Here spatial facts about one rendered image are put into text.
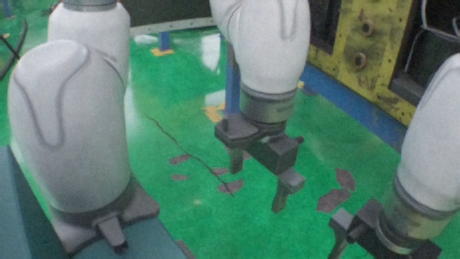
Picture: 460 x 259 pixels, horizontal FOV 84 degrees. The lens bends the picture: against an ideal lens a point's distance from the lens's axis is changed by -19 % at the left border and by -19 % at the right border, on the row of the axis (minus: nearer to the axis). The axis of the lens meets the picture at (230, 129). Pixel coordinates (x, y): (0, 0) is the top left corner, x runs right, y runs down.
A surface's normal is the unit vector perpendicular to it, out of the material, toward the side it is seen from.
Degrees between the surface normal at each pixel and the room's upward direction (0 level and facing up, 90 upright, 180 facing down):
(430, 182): 95
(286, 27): 81
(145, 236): 0
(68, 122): 76
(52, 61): 5
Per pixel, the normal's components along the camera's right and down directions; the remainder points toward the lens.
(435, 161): -0.80, 0.35
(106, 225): 0.11, -0.73
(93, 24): 0.50, -0.03
